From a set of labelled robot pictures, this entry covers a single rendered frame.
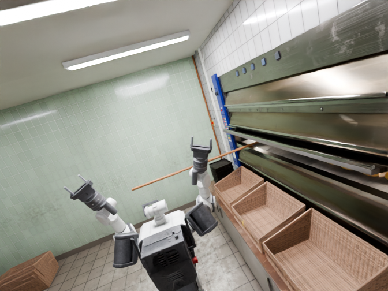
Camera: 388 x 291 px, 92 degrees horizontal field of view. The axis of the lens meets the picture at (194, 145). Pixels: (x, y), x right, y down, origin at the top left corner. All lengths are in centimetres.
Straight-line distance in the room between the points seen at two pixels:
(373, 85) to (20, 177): 415
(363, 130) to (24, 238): 453
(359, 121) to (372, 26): 42
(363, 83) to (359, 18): 27
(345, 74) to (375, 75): 14
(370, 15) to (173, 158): 295
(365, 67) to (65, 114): 345
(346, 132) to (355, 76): 29
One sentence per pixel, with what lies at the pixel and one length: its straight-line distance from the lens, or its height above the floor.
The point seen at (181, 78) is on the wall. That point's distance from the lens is 338.
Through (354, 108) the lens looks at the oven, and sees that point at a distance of 125.
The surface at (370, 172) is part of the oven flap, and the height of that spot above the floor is 141.
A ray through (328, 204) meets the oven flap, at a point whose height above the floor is 97.
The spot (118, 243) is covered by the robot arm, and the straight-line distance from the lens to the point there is 114.
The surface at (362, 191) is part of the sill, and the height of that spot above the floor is 118.
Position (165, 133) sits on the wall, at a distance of 332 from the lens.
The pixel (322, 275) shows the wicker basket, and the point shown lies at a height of 59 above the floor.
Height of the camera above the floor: 194
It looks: 14 degrees down
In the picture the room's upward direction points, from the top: 18 degrees counter-clockwise
